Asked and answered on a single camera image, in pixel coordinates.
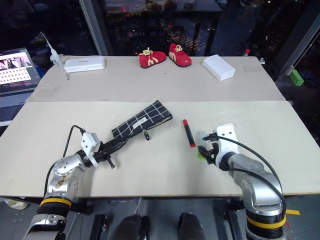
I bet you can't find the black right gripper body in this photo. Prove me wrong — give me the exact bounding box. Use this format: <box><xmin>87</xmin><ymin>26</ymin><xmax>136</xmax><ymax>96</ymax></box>
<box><xmin>202</xmin><ymin>133</ymin><xmax>221</xmax><ymax>166</ymax></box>

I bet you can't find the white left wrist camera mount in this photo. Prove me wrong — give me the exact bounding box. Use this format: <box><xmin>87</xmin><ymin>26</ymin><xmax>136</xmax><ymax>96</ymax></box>
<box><xmin>80</xmin><ymin>131</ymin><xmax>102</xmax><ymax>167</ymax></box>

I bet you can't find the green plastic block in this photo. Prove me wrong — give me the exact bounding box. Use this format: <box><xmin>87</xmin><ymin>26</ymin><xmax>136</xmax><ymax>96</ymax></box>
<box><xmin>289</xmin><ymin>69</ymin><xmax>306</xmax><ymax>87</ymax></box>

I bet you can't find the dark rounded shape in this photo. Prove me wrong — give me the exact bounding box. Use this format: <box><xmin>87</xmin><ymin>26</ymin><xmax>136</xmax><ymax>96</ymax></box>
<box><xmin>116</xmin><ymin>213</ymin><xmax>151</xmax><ymax>240</ymax></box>
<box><xmin>177</xmin><ymin>212</ymin><xmax>207</xmax><ymax>240</ymax></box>

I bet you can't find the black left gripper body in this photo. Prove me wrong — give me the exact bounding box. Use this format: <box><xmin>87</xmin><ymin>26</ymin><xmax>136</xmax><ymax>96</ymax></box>
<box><xmin>93</xmin><ymin>141</ymin><xmax>117</xmax><ymax>170</ymax></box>

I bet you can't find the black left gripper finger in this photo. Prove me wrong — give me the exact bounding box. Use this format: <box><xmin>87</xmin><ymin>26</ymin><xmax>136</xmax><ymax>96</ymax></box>
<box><xmin>102</xmin><ymin>137</ymin><xmax>129</xmax><ymax>150</ymax></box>
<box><xmin>105</xmin><ymin>140</ymin><xmax>130</xmax><ymax>154</ymax></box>

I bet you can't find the black white grid pouch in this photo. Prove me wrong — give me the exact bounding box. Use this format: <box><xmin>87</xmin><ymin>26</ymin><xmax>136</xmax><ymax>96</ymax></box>
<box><xmin>110</xmin><ymin>99</ymin><xmax>174</xmax><ymax>141</ymax></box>

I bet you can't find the white plastic nozzle tool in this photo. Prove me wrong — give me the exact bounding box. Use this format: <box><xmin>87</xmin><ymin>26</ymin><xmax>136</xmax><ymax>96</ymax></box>
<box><xmin>39</xmin><ymin>31</ymin><xmax>64</xmax><ymax>68</ymax></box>

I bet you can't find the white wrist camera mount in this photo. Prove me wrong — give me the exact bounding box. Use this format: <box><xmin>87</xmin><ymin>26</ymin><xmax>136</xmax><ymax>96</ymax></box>
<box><xmin>80</xmin><ymin>131</ymin><xmax>102</xmax><ymax>167</ymax></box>
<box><xmin>214</xmin><ymin>122</ymin><xmax>239</xmax><ymax>166</ymax></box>

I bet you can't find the red marker with black band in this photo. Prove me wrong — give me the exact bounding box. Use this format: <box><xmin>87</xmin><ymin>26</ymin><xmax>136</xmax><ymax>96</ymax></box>
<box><xmin>182</xmin><ymin>119</ymin><xmax>197</xmax><ymax>149</ymax></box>

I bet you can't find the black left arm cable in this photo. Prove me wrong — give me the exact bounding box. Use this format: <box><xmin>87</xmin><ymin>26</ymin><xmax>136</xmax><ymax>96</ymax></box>
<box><xmin>43</xmin><ymin>124</ymin><xmax>87</xmax><ymax>199</ymax></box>

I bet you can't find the green highlighter with clear cap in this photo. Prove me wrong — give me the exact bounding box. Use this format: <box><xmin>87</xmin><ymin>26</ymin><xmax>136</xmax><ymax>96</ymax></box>
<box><xmin>195</xmin><ymin>129</ymin><xmax>211</xmax><ymax>160</ymax></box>

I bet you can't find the white cardboard box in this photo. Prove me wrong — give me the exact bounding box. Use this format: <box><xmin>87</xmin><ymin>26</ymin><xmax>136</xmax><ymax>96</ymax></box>
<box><xmin>201</xmin><ymin>54</ymin><xmax>237</xmax><ymax>82</ymax></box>

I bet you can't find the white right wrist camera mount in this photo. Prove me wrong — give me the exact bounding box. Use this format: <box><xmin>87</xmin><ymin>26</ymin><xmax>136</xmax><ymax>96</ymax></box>
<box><xmin>214</xmin><ymin>122</ymin><xmax>239</xmax><ymax>166</ymax></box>

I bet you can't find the white flat rectangular case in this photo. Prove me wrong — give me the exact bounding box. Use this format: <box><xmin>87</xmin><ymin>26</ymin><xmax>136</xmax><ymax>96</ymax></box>
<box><xmin>63</xmin><ymin>55</ymin><xmax>106</xmax><ymax>74</ymax></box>

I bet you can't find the grey aluminium frame post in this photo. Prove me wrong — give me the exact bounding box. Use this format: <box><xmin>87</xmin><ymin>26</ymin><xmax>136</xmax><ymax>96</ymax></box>
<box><xmin>276</xmin><ymin>13</ymin><xmax>320</xmax><ymax>79</ymax></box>
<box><xmin>78</xmin><ymin>0</ymin><xmax>114</xmax><ymax>57</ymax></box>

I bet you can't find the open laptop computer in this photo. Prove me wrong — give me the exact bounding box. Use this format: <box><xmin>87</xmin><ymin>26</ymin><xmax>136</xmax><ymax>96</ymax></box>
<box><xmin>0</xmin><ymin>47</ymin><xmax>42</xmax><ymax>127</ymax></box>

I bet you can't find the red shoe with yellow laces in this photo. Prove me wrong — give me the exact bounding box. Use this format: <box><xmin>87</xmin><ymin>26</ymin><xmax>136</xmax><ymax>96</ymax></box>
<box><xmin>138</xmin><ymin>47</ymin><xmax>167</xmax><ymax>69</ymax></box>
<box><xmin>168</xmin><ymin>43</ymin><xmax>193</xmax><ymax>68</ymax></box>

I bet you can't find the black bracket under table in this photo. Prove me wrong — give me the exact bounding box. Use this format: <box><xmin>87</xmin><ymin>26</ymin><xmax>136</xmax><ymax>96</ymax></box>
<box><xmin>89</xmin><ymin>213</ymin><xmax>109</xmax><ymax>240</ymax></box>

